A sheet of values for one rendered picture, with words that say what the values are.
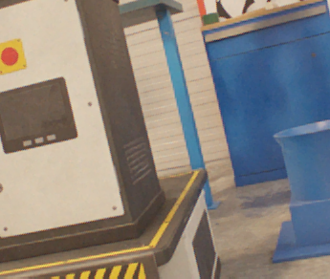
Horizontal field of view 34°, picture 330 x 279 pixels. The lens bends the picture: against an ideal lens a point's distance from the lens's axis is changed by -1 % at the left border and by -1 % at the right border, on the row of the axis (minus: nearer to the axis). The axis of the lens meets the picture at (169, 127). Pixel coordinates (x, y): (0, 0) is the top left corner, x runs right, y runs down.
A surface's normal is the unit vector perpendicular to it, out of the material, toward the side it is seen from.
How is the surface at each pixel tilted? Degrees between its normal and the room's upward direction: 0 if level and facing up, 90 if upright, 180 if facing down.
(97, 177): 90
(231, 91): 90
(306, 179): 90
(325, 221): 90
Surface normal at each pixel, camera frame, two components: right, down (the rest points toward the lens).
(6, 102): -0.15, 0.07
